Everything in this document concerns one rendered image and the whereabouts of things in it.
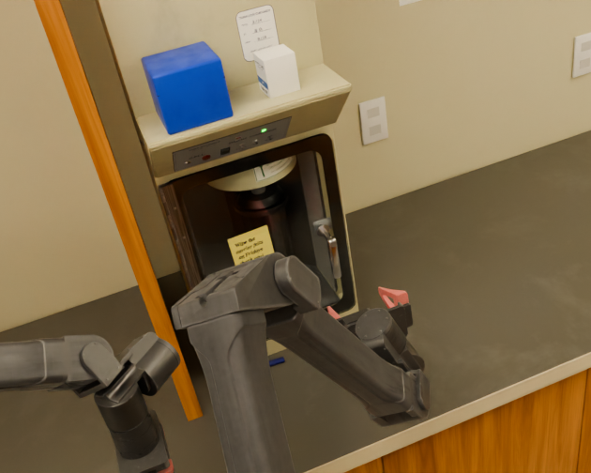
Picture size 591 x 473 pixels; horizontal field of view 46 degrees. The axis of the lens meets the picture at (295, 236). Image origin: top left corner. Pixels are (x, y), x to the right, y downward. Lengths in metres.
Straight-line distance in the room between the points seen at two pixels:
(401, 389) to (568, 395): 0.61
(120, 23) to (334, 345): 0.56
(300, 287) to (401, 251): 0.96
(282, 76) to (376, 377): 0.46
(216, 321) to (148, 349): 0.34
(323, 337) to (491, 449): 0.75
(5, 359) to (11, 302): 0.89
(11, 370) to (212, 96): 0.45
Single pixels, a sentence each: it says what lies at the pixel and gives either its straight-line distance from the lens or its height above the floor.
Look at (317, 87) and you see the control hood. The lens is 1.08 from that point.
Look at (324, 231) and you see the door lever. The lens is 1.27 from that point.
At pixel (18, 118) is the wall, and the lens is 1.56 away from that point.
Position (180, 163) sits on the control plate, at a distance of 1.10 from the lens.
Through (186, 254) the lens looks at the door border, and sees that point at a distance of 1.23.
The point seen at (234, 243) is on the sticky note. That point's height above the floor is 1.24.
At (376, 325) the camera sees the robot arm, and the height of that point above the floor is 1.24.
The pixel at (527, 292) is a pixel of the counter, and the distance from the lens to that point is 1.53.
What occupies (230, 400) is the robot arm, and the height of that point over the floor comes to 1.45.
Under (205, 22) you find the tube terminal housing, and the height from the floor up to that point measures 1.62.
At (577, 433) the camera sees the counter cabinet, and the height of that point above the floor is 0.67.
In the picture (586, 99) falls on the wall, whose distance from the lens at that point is 2.14.
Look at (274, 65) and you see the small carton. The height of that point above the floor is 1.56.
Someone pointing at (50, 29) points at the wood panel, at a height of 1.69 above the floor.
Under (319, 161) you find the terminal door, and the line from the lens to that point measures 1.22.
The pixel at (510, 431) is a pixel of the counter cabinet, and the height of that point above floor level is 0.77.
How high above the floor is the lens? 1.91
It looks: 34 degrees down
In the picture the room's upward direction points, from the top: 11 degrees counter-clockwise
